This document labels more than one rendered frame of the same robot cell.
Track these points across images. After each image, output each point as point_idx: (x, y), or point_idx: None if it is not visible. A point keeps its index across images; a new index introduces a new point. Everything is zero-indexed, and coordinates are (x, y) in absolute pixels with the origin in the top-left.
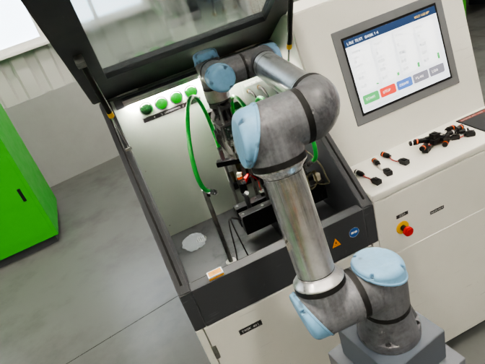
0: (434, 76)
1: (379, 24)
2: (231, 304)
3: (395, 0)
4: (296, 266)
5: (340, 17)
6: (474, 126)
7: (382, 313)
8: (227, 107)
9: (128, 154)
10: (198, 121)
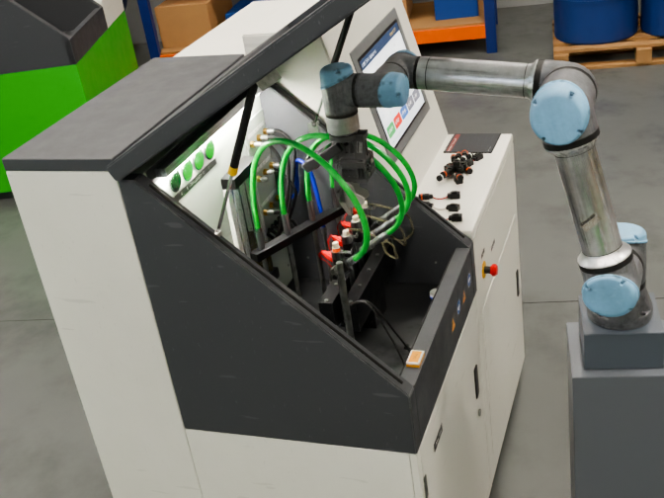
0: (416, 102)
1: (373, 41)
2: (430, 401)
3: (374, 15)
4: (603, 240)
5: (350, 34)
6: (469, 151)
7: None
8: (367, 136)
9: (223, 240)
10: (216, 197)
